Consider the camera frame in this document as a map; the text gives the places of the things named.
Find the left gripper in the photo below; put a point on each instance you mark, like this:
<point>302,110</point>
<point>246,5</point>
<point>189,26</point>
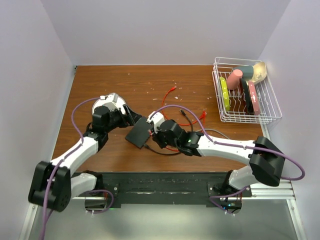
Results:
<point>126,121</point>

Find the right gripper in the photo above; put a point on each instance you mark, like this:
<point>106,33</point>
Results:
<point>156,138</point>

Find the black network switch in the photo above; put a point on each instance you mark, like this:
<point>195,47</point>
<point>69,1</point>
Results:
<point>140,133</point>

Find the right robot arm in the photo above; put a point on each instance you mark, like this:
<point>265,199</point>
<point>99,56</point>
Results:
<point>263,161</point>

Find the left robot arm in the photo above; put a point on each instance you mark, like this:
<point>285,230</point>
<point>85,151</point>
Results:
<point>54,184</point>

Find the white round patterned plate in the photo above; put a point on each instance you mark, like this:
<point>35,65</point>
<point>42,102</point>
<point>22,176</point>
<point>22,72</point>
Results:
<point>120,105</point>

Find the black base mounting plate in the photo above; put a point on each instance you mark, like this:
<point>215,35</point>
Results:
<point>166,188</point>

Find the yellow-green plate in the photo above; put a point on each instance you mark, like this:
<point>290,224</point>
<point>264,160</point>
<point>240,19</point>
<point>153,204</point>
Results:
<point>225,93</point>

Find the pink cup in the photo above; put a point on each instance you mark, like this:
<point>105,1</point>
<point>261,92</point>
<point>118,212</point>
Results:
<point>233,80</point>

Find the pink plate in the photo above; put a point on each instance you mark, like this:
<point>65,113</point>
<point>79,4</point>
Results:
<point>254,98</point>

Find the dark green cup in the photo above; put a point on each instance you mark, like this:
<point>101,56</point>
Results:
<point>247,71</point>

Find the beige bowl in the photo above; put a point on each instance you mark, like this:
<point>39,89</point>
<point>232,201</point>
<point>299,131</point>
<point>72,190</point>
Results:
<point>259,72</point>

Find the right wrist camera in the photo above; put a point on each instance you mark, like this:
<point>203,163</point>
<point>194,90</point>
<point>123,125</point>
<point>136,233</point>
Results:
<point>155,119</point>

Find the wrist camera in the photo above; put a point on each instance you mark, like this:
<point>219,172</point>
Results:
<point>155,119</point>
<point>109,100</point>

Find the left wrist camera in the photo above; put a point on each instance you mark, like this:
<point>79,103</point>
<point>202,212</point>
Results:
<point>109,100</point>

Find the white wire dish rack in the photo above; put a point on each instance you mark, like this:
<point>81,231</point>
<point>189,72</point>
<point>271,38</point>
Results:
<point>269,106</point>

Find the aluminium frame rail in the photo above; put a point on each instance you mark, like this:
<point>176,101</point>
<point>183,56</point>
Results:
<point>268,214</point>

